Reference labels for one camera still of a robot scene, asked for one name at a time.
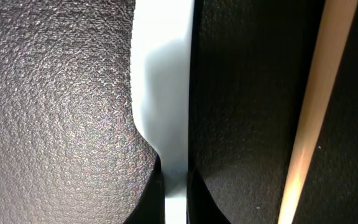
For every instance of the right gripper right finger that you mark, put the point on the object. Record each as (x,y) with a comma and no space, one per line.
(201,208)

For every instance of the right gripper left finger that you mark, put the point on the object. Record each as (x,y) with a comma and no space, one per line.
(151,206)

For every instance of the white plastic spoon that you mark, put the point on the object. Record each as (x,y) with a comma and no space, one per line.
(160,82)

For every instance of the round black serving tray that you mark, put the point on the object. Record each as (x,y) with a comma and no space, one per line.
(69,150)

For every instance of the wooden chopstick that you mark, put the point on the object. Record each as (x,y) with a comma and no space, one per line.
(334,28)

